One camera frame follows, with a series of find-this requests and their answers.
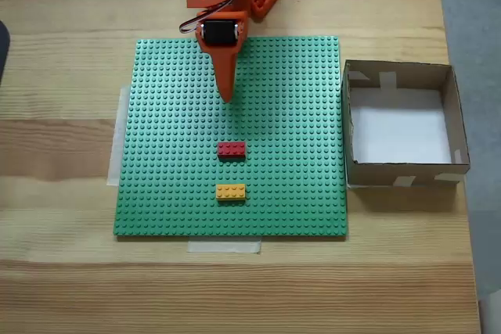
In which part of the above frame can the black flat object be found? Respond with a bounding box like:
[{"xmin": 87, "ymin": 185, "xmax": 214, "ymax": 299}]
[{"xmin": 0, "ymin": 20, "xmax": 11, "ymax": 87}]

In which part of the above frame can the masking tape strip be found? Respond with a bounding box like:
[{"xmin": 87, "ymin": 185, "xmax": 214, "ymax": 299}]
[
  {"xmin": 186, "ymin": 238, "xmax": 262, "ymax": 255},
  {"xmin": 106, "ymin": 84, "xmax": 132, "ymax": 188}
]

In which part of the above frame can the yellow lego block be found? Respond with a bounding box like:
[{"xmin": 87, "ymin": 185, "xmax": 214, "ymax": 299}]
[{"xmin": 215, "ymin": 183, "xmax": 247, "ymax": 204}]

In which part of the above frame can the green lego baseplate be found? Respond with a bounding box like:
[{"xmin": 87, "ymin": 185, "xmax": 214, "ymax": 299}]
[{"xmin": 112, "ymin": 35, "xmax": 349, "ymax": 240}]

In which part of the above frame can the brown cardboard box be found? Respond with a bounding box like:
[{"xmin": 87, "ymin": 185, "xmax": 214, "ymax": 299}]
[{"xmin": 341, "ymin": 59, "xmax": 471, "ymax": 191}]

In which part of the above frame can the red lego block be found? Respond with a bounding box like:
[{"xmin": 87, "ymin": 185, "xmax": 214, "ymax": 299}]
[{"xmin": 217, "ymin": 141, "xmax": 247, "ymax": 161}]

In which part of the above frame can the white paper sheet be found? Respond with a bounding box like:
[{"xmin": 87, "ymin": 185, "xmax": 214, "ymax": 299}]
[{"xmin": 348, "ymin": 87, "xmax": 453, "ymax": 165}]

